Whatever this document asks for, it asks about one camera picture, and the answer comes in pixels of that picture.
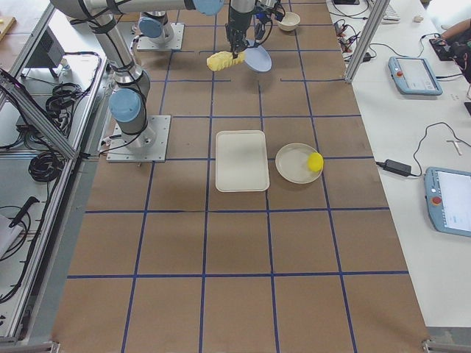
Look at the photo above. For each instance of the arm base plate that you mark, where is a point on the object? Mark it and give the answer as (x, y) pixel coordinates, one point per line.
(176, 36)
(150, 145)

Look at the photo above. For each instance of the black power adapter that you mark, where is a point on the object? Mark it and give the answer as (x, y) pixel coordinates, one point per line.
(396, 167)

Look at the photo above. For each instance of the white bowl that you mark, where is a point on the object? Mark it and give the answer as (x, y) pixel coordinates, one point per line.
(289, 22)

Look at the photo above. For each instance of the lower teach pendant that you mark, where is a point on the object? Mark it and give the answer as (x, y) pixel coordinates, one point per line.
(447, 195)

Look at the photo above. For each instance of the blue plate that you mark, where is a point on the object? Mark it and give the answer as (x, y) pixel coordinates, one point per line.
(258, 59)

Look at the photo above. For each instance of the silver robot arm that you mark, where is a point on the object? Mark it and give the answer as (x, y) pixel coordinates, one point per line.
(240, 12)
(128, 103)

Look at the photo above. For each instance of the upper teach pendant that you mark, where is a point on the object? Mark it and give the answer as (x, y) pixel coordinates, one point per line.
(414, 76)

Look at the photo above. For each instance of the aluminium frame rail left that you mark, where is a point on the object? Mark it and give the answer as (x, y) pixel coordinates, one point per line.
(34, 115)

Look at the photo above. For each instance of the teach pendant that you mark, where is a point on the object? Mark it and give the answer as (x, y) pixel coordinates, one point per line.
(447, 195)
(414, 76)

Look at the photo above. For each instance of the aluminium frame post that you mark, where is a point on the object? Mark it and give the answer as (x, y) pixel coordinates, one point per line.
(367, 34)

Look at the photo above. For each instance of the round white plate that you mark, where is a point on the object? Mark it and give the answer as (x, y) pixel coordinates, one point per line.
(291, 163)

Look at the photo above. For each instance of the white rectangular tray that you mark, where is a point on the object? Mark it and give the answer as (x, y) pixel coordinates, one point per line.
(241, 161)

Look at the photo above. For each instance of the yellow ball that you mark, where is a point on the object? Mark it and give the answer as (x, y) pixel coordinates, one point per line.
(315, 162)

